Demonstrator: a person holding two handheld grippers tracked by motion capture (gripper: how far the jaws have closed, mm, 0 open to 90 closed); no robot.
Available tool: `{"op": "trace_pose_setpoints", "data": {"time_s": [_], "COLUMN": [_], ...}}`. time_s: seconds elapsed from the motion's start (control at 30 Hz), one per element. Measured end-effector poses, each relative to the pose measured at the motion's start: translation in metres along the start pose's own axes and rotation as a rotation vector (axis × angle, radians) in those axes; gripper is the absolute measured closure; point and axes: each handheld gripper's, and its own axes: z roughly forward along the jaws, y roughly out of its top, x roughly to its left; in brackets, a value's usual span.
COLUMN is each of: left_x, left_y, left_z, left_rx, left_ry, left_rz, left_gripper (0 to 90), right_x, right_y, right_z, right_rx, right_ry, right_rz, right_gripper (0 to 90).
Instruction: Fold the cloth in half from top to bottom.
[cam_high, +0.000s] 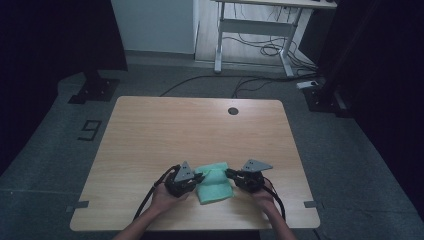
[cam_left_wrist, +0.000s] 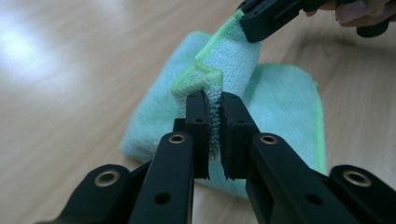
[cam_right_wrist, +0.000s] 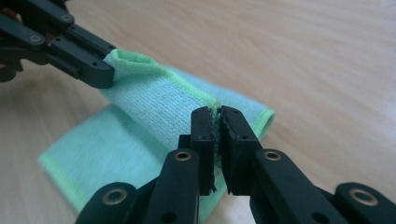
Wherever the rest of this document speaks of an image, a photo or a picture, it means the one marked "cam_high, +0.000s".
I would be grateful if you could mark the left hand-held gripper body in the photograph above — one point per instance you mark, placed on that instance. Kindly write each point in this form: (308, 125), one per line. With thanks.
(180, 185)

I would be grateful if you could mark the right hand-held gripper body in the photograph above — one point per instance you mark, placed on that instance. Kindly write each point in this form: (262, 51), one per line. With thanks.
(251, 181)

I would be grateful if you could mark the green towel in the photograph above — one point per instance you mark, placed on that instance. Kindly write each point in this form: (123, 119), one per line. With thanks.
(215, 186)

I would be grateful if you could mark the person's left hand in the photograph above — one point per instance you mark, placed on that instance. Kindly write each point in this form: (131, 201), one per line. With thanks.
(163, 200)

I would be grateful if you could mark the person's right hand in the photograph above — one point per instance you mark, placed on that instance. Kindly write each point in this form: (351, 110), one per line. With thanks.
(266, 200)

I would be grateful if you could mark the person's dark clothing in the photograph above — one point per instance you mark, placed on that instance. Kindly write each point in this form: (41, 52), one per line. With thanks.
(200, 235)

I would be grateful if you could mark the grey tape piece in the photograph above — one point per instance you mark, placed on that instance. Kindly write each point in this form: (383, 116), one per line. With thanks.
(78, 206)
(312, 204)

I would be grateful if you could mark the black stand base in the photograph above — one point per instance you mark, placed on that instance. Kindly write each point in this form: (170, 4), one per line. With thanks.
(325, 98)
(96, 89)

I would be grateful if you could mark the white power strip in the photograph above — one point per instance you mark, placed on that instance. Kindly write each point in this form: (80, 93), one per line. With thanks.
(306, 84)

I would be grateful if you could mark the white cabinet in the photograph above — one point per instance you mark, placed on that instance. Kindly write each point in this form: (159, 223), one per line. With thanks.
(153, 25)

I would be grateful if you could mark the dark curtain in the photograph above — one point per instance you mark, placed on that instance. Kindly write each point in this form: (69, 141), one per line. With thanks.
(46, 50)
(383, 66)

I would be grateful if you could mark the white desk frame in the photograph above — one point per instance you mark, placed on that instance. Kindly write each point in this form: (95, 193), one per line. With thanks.
(256, 27)

